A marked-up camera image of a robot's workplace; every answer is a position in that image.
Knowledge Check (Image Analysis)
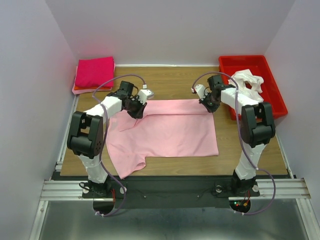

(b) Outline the light pink t-shirt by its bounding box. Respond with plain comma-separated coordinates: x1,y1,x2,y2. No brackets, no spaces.
106,99,219,179

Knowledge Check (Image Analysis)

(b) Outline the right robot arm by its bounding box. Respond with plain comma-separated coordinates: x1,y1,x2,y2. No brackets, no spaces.
191,72,276,196

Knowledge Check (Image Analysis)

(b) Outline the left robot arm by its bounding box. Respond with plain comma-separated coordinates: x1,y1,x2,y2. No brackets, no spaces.
66,81,154,197

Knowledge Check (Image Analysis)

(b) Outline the white crumpled t-shirt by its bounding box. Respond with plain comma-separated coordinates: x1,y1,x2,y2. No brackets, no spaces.
231,69,264,103

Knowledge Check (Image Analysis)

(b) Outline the folded magenta t-shirt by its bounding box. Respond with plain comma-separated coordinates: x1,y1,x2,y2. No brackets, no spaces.
74,56,115,89

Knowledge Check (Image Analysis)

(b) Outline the red plastic bin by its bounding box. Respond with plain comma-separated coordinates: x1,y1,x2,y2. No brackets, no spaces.
218,55,288,119

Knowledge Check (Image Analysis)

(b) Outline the folded orange t-shirt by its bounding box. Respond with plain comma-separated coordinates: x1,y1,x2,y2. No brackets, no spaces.
73,85,113,91

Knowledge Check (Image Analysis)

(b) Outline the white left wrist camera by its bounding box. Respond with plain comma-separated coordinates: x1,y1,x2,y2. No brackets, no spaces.
137,89,154,105

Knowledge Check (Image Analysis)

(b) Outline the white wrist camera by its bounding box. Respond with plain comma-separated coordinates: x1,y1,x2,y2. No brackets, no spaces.
137,89,154,105
191,84,209,100

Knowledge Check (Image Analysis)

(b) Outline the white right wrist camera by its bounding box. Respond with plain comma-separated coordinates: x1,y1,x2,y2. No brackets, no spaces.
191,84,209,100

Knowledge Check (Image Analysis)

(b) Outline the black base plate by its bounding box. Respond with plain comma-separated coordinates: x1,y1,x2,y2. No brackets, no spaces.
79,176,260,209

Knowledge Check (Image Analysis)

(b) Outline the aluminium frame rail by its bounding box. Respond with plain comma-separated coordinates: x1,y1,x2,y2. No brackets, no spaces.
40,178,311,201

